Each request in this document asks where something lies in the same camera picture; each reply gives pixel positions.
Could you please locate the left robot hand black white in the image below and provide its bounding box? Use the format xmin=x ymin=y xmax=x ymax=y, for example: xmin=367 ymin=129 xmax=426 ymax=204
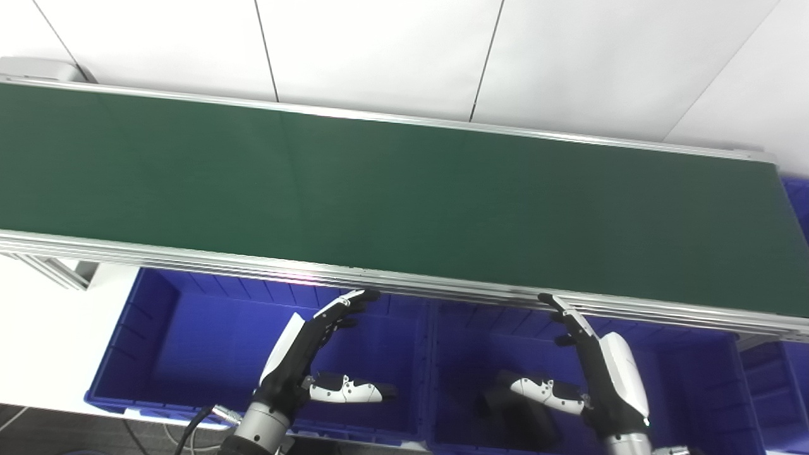
xmin=255 ymin=289 xmax=399 ymax=415

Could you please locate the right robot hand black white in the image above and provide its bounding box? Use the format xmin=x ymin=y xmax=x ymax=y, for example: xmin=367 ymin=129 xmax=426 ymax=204
xmin=509 ymin=293 xmax=652 ymax=439

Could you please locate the black cylinder-on-block part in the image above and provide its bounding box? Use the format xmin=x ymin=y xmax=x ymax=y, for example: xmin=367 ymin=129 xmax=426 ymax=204
xmin=474 ymin=370 xmax=564 ymax=451

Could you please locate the blue plastic bin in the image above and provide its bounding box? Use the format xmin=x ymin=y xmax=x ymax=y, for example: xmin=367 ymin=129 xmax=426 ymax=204
xmin=427 ymin=300 xmax=769 ymax=455
xmin=738 ymin=177 xmax=809 ymax=455
xmin=84 ymin=267 xmax=437 ymax=444

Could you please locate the aluminium conveyor support leg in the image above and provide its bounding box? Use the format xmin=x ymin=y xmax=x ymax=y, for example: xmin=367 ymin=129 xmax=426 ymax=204
xmin=0 ymin=253 xmax=100 ymax=292

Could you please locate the grey conveyor motor housing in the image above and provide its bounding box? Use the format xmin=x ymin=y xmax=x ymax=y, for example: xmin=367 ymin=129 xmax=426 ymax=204
xmin=0 ymin=57 xmax=97 ymax=85

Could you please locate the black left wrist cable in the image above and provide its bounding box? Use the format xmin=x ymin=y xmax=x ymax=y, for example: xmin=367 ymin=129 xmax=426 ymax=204
xmin=174 ymin=404 xmax=245 ymax=455

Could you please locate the thin white cable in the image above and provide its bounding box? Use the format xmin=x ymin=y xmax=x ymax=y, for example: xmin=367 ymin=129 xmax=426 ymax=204
xmin=163 ymin=422 xmax=193 ymax=447

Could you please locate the green conveyor belt aluminium frame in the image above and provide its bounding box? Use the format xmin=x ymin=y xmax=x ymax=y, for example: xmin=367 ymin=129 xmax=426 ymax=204
xmin=0 ymin=76 xmax=809 ymax=343

